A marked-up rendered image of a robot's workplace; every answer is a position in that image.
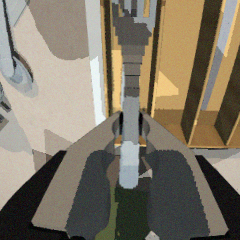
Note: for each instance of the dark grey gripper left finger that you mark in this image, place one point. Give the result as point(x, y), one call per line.
point(70, 194)

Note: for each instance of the grey mug with white rim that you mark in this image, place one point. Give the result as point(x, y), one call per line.
point(3, 121)

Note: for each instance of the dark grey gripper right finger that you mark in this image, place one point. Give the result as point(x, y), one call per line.
point(188, 198)

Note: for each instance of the grey spoon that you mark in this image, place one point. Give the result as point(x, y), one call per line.
point(21, 80)
point(5, 48)

